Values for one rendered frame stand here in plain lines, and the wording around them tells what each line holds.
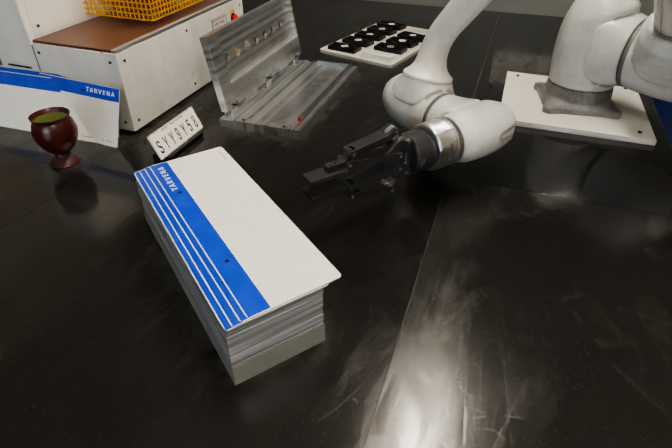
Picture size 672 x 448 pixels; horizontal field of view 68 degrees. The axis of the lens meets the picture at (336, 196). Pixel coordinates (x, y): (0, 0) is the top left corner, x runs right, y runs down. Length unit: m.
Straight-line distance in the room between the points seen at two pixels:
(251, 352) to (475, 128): 0.55
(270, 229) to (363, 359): 0.22
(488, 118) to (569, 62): 0.42
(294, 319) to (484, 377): 0.25
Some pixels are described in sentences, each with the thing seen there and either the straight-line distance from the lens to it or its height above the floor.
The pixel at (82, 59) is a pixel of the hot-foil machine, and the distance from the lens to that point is 1.26.
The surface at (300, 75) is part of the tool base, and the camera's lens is 1.46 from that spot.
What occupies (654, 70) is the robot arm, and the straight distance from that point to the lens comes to 1.24.
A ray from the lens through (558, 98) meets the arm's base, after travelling 1.37.
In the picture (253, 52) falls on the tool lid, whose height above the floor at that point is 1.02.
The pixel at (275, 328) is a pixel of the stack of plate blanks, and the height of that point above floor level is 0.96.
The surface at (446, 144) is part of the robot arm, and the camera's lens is 0.90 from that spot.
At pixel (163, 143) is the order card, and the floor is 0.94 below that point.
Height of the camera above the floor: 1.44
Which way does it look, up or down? 34 degrees down
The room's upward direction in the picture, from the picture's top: straight up
